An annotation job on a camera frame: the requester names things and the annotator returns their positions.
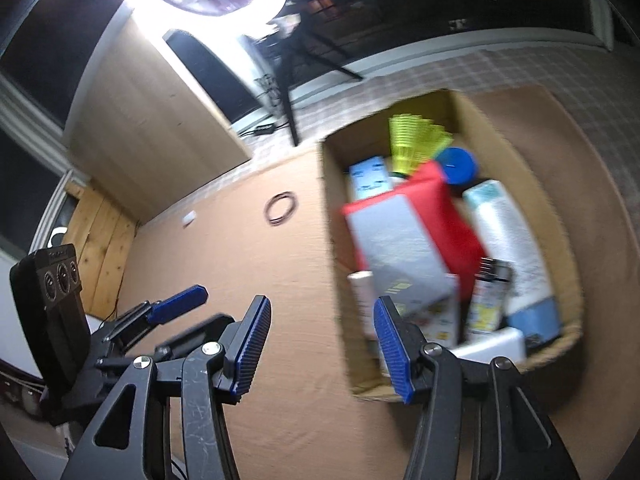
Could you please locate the white power plug adapter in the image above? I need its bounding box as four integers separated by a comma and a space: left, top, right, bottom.
451, 327, 527, 364

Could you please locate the patterned white lighter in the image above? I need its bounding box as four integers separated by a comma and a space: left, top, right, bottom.
464, 258, 512, 342

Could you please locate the black card booklet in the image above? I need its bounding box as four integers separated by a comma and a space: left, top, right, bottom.
346, 195, 452, 315

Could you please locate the light blue phone stand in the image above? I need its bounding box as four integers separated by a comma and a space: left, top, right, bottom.
349, 156, 393, 200

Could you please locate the blue round lid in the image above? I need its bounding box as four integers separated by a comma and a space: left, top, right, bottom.
435, 146, 478, 186

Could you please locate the yellow badminton shuttlecock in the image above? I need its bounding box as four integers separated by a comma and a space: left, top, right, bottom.
388, 114, 452, 177

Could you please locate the small pink bottle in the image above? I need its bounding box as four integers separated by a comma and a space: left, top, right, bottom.
347, 271, 378, 340

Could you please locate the pine wood board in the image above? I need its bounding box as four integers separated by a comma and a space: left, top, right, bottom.
63, 181, 137, 321

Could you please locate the small white eraser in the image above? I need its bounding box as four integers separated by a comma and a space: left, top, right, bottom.
182, 210, 196, 226

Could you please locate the white blue tube bottle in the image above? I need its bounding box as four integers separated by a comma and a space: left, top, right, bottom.
463, 180, 561, 349

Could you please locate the brown cardboard box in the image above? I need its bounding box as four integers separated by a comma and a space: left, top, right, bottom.
316, 88, 586, 403

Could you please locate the light wood cabinet panel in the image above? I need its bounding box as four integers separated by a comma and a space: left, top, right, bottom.
63, 6, 252, 222

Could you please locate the black power strip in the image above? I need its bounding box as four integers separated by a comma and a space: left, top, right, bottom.
253, 122, 277, 136

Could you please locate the purple wire coil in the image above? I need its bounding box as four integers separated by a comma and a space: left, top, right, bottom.
264, 190, 298, 227

